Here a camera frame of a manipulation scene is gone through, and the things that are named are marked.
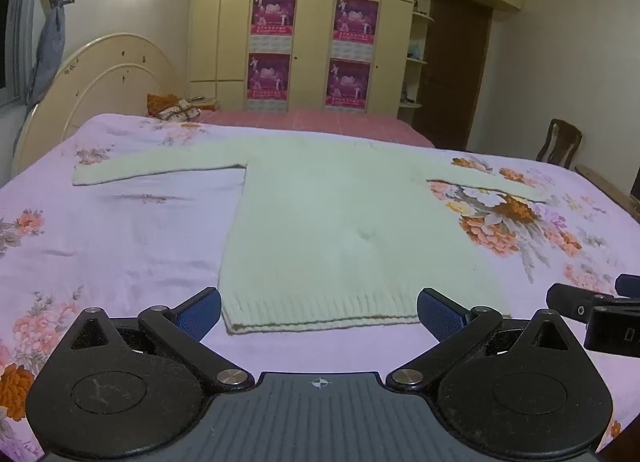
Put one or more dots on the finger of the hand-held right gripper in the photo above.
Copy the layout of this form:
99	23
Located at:
612	329
575	303

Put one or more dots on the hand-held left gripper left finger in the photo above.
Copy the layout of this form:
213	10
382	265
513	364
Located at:
200	313

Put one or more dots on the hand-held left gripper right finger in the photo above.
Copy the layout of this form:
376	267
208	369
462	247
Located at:
440	314

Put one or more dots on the white knitted sweater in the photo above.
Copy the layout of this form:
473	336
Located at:
325	222

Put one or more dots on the purple floral blanket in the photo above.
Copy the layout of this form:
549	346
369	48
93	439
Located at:
125	242

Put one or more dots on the wooden desk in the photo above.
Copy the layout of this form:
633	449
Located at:
607	187

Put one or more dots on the dark wooden chair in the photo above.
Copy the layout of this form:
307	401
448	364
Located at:
560	141

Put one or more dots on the beige patterned cloth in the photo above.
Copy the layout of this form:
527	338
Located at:
181	110

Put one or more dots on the orange cloth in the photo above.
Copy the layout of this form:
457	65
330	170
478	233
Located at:
159	102

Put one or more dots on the small white object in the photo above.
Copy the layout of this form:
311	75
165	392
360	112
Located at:
409	99

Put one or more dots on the pink bedsheet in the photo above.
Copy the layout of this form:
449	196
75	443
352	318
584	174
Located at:
325	121

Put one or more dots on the dark brown door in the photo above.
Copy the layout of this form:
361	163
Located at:
452	66

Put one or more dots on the purple calendar poster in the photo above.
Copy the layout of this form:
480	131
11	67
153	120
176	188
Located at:
348	81
356	21
273	14
268	74

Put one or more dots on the cream corner shelf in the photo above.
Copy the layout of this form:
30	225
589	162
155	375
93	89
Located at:
417	64

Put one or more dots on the cream rounded headboard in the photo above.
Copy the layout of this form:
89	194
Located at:
100	76

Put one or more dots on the small blue object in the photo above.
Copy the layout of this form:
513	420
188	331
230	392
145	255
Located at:
416	49

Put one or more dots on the grey blue curtain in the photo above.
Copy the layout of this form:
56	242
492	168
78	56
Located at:
50	41

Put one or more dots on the window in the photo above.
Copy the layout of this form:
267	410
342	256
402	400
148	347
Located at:
6	26

